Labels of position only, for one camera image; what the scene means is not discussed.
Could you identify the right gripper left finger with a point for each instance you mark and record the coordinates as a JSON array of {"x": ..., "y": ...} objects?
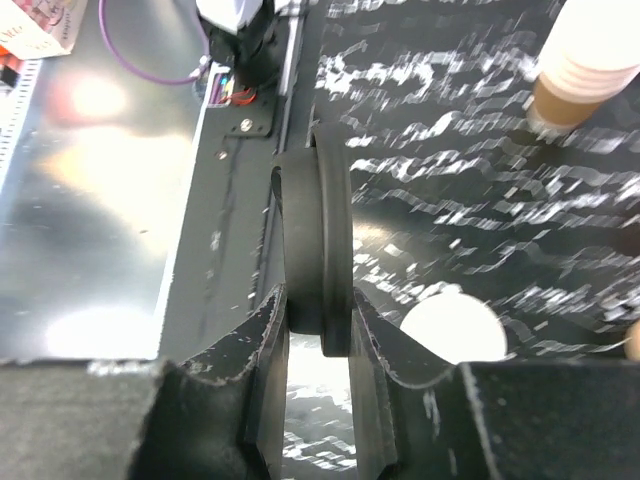
[{"x": 217, "y": 415}]

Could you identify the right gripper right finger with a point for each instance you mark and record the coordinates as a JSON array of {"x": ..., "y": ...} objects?
[{"x": 415, "y": 417}]

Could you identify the brown paper cup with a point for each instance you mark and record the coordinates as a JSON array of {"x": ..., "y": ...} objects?
[{"x": 457, "y": 328}]

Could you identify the black plastic cup lid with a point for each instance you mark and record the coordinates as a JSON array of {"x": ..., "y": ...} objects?
[{"x": 312, "y": 188}]

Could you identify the black marble pattern mat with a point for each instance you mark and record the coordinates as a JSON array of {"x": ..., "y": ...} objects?
[{"x": 452, "y": 191}]

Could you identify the stack of brown paper cups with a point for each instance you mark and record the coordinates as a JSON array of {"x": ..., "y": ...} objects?
[{"x": 590, "y": 56}]

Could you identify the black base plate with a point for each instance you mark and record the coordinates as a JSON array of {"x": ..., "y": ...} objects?
[{"x": 215, "y": 275}]

